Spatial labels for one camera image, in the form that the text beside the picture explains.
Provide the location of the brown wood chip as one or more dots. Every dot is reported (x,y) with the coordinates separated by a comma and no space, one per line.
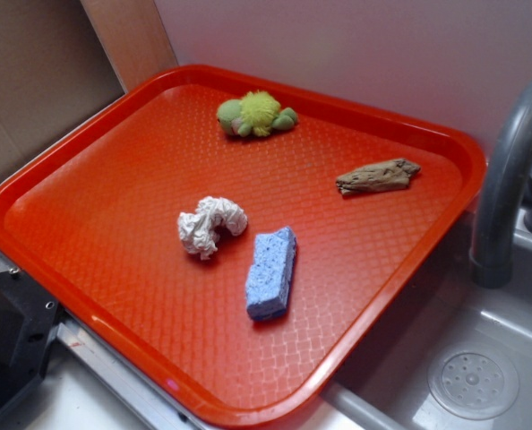
(384,176)

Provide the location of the red plastic tray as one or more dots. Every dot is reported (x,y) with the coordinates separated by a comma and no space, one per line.
(94,221)

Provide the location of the crumpled white cloth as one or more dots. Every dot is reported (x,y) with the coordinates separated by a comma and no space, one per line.
(198,231)

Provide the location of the blue sponge block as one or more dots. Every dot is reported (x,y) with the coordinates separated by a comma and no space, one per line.
(269,280)

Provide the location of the green plush turtle toy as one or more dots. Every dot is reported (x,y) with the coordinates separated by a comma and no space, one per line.
(255,114)

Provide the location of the grey toy faucet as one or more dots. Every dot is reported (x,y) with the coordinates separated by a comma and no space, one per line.
(508,180)

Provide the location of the grey plastic sink basin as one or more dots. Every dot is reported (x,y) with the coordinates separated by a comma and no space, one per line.
(446,354)

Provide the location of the brown cardboard panel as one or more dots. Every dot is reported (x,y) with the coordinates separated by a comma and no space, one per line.
(54,74)

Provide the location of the black metal bracket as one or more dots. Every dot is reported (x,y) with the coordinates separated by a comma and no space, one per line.
(29,316)

